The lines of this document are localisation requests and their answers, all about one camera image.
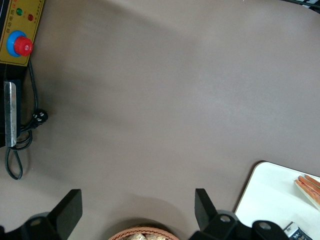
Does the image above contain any round brown wicker basket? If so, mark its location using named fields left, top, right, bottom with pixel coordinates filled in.
left=107, top=226, right=181, bottom=240

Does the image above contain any beige snack packet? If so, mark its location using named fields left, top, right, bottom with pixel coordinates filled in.
left=126, top=232, right=147, bottom=240
left=145, top=232, right=166, bottom=240

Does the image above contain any yellow emergency stop box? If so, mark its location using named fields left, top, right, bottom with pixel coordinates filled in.
left=0, top=0, right=46, bottom=149

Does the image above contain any black power cable with plug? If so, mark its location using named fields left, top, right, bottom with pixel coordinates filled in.
left=4, top=59, right=50, bottom=181

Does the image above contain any triangular sandwich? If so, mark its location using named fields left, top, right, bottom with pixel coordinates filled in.
left=293, top=174, right=320, bottom=211

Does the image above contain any cream plastic tray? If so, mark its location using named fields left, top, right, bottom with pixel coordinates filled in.
left=234, top=161, right=320, bottom=240

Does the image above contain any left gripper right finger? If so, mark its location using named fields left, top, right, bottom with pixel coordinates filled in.
left=194, top=188, right=218, bottom=232

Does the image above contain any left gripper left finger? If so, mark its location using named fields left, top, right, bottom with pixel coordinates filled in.
left=49, top=189, right=84, bottom=237

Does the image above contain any small black snack box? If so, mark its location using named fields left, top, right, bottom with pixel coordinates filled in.
left=283, top=221, right=313, bottom=240

